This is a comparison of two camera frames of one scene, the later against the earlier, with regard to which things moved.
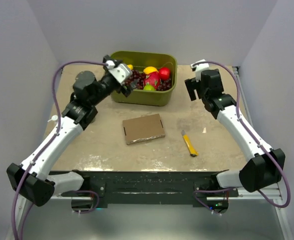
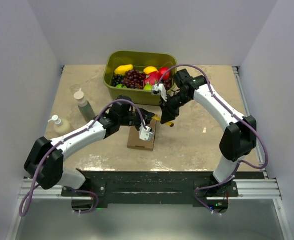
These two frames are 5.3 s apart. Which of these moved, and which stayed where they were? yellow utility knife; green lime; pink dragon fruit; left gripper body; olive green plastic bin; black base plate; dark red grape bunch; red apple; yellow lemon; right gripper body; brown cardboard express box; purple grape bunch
Moved: yellow utility knife; left gripper body; brown cardboard express box; right gripper body
Stayed: olive green plastic bin; pink dragon fruit; purple grape bunch; red apple; green lime; dark red grape bunch; black base plate; yellow lemon
